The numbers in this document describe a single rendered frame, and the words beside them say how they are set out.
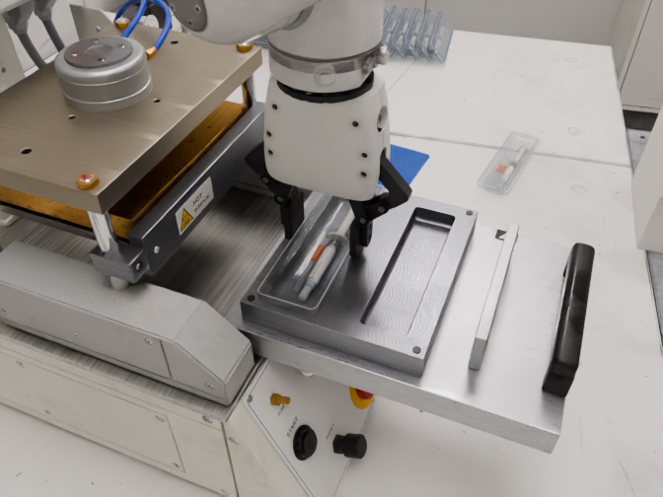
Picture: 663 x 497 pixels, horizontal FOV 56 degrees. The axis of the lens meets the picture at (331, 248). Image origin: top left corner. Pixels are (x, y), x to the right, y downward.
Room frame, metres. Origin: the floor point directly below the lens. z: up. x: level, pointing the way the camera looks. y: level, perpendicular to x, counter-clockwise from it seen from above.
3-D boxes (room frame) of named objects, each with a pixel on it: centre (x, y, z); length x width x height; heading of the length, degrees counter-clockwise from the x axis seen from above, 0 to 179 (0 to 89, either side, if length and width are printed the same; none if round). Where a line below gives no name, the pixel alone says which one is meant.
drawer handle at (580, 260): (0.35, -0.21, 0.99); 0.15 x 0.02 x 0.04; 158
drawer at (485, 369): (0.41, -0.08, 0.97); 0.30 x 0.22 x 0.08; 68
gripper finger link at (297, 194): (0.46, 0.05, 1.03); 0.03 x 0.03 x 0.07; 68
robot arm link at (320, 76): (0.44, 0.00, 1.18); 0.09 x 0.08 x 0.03; 68
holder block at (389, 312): (0.42, -0.03, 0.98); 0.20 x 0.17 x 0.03; 158
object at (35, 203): (0.53, 0.20, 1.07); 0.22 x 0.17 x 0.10; 158
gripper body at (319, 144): (0.44, 0.00, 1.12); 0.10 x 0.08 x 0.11; 68
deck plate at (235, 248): (0.54, 0.24, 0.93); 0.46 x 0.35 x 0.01; 68
